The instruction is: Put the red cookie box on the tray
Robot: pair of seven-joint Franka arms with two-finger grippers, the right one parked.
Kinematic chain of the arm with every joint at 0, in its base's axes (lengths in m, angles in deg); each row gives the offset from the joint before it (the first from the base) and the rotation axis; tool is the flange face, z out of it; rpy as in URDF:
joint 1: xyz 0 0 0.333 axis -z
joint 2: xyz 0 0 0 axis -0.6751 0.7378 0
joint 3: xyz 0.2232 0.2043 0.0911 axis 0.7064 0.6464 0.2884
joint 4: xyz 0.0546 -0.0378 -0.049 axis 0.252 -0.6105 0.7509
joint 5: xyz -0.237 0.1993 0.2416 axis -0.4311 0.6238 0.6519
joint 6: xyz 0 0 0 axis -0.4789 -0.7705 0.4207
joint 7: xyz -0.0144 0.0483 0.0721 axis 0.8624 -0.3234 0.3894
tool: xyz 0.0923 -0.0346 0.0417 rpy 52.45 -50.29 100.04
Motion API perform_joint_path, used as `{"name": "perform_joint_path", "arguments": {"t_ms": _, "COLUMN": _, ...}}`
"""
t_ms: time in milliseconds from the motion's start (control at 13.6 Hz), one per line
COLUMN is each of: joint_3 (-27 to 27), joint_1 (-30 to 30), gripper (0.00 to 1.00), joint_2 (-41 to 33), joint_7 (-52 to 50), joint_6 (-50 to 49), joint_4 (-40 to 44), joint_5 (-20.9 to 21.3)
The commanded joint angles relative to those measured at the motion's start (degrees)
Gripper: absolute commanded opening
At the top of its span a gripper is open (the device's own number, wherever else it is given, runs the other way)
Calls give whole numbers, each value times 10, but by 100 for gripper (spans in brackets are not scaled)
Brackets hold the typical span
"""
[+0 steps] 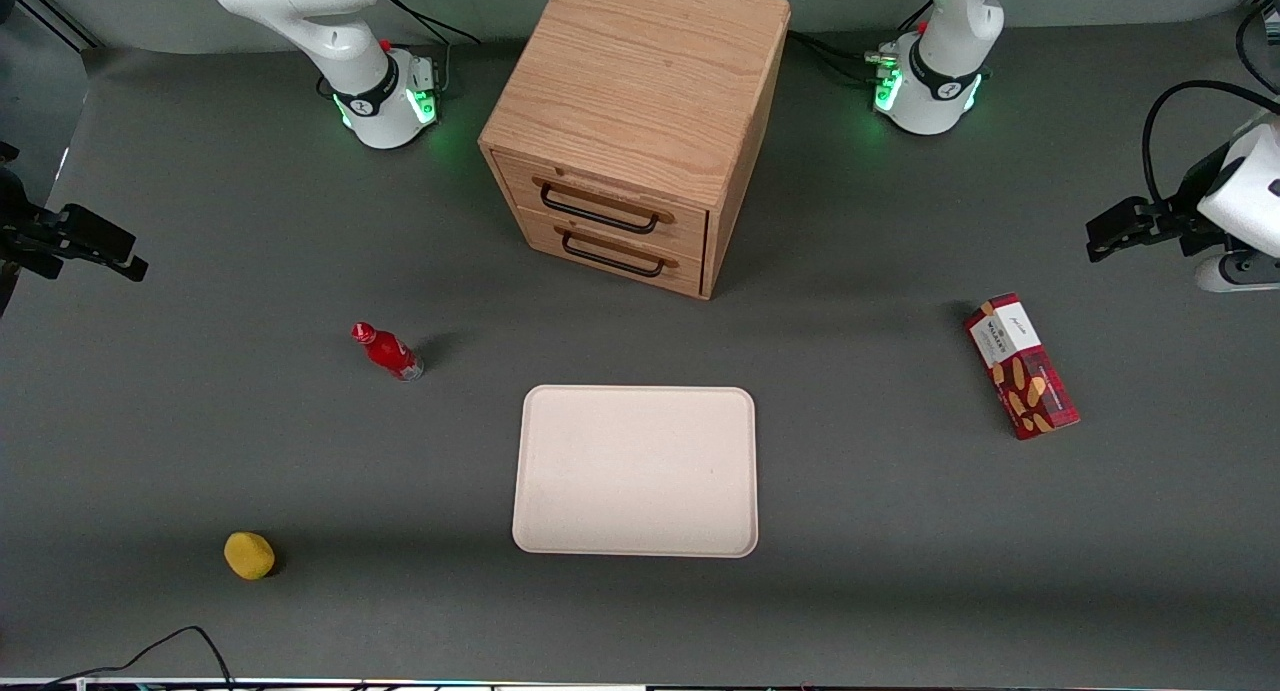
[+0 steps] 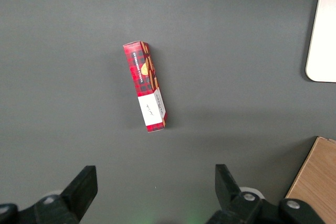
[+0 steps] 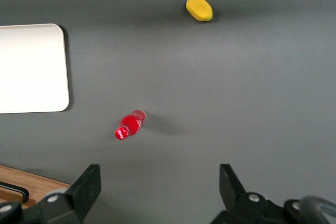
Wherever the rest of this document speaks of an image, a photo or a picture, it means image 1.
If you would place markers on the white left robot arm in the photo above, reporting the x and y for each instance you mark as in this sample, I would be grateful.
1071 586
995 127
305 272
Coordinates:
950 11

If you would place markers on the red cookie box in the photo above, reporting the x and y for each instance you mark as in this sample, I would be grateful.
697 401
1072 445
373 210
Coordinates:
1030 381

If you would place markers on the small red soda bottle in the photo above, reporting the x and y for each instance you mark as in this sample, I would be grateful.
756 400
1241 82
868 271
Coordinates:
388 352

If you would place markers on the yellow lemon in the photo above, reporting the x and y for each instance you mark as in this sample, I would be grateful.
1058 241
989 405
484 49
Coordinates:
249 555

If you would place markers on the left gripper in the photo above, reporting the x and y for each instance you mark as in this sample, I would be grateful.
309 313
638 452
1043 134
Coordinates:
1191 217

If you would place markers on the wooden drawer cabinet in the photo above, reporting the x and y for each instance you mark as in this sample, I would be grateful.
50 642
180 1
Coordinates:
640 71

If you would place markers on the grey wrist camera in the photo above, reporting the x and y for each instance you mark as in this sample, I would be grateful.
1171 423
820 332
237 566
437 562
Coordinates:
1240 273

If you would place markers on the beige rectangular tray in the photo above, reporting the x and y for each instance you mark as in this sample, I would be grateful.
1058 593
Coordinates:
635 471

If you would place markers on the wooden drawer front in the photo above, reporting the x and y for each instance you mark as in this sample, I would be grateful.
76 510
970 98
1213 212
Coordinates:
688 276
690 233

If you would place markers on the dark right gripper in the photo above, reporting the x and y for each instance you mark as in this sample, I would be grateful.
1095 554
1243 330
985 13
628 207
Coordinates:
22 233

